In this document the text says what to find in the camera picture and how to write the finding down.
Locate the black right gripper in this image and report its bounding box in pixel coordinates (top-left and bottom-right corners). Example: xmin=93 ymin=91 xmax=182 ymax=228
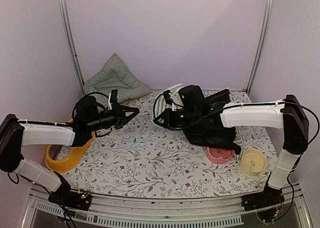
xmin=152 ymin=109 xmax=199 ymax=130

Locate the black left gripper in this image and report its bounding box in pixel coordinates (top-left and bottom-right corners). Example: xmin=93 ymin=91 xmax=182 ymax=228
xmin=87 ymin=102 xmax=140 ymax=132

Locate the green striped pet tent fabric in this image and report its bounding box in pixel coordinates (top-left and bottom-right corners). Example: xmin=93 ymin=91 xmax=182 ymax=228
xmin=152 ymin=84 xmax=242 ymax=155

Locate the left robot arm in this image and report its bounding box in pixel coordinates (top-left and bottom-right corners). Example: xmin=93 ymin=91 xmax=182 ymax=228
xmin=0 ymin=95 xmax=140 ymax=205

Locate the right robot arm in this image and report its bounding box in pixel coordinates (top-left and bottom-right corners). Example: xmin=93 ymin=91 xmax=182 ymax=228
xmin=152 ymin=84 xmax=309 ymax=206

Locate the pink pet bowl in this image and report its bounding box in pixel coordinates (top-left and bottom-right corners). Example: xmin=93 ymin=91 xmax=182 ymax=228
xmin=206 ymin=147 xmax=235 ymax=165

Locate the cream pet bowl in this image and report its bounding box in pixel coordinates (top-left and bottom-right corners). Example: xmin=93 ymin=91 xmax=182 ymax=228
xmin=239 ymin=149 xmax=267 ymax=177

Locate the green checkered cushion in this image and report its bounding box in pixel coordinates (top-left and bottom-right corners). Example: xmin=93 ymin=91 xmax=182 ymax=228
xmin=83 ymin=53 xmax=151 ymax=106

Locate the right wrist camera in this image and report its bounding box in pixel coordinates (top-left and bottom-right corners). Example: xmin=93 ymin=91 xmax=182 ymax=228
xmin=162 ymin=90 xmax=177 ymax=111

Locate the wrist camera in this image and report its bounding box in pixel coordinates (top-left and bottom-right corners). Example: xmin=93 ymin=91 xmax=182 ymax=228
xmin=107 ymin=89 xmax=118 ymax=110
xmin=162 ymin=90 xmax=177 ymax=111

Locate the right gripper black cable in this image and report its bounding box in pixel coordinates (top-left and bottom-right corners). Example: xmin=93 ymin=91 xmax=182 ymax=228
xmin=152 ymin=95 xmax=186 ymax=126

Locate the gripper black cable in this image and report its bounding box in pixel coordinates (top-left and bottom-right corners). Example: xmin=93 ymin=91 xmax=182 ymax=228
xmin=152 ymin=95 xmax=186 ymax=126
xmin=71 ymin=92 xmax=113 ymax=138

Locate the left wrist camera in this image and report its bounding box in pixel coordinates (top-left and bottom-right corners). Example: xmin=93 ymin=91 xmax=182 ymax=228
xmin=107 ymin=89 xmax=118 ymax=110

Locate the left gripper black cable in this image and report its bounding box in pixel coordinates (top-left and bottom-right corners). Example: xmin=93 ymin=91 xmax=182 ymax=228
xmin=71 ymin=92 xmax=113 ymax=138

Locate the front aluminium rail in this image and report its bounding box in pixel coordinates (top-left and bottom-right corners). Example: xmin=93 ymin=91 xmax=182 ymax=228
xmin=20 ymin=182 xmax=318 ymax=227

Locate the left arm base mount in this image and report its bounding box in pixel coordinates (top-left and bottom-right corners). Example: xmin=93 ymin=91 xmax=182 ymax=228
xmin=48 ymin=172 xmax=92 ymax=211

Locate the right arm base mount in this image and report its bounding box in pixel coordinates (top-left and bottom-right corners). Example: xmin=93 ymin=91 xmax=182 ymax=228
xmin=241 ymin=182 xmax=285 ymax=211

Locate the left aluminium corner post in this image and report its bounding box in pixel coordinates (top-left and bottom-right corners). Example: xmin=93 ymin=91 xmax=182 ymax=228
xmin=58 ymin=0 xmax=85 ymax=94

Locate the aluminium corner post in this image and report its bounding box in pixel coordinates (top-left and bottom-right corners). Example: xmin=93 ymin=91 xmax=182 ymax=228
xmin=246 ymin=0 xmax=274 ymax=96
xmin=58 ymin=0 xmax=85 ymax=94

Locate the right aluminium corner post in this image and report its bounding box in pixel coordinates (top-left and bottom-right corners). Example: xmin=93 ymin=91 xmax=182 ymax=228
xmin=246 ymin=0 xmax=274 ymax=96

